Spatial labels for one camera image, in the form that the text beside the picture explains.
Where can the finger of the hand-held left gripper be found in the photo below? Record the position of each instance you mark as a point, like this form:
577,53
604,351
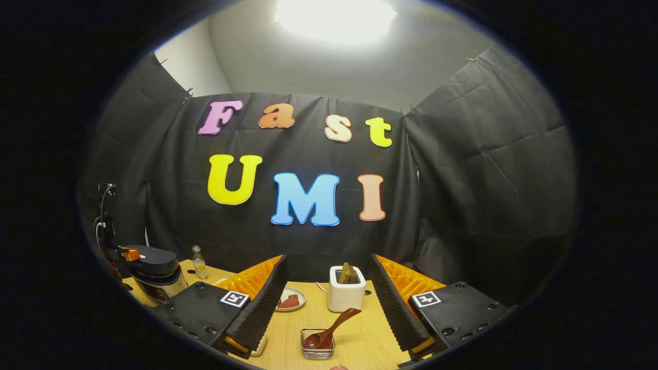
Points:
129,254

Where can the brown toast slice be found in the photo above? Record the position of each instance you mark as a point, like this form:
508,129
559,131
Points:
344,274
354,276

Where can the round white plate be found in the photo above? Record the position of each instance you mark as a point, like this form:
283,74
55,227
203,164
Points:
299,295

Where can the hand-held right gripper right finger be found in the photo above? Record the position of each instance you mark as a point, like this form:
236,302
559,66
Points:
393,308

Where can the brown wooden spoon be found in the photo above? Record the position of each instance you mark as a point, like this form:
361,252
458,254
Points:
329,331

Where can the red meat piece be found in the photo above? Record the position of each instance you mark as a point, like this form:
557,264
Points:
289,302

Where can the grey and silver rice cooker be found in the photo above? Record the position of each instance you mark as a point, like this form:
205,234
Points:
157,275

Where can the black backdrop cloth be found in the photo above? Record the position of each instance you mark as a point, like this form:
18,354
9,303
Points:
462,180

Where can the white toaster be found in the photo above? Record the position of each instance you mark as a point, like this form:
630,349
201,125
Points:
345,298

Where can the small clear glass bottle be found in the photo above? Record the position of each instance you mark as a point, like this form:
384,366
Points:
199,264

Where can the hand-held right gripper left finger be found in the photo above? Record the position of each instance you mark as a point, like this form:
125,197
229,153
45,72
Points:
264,308

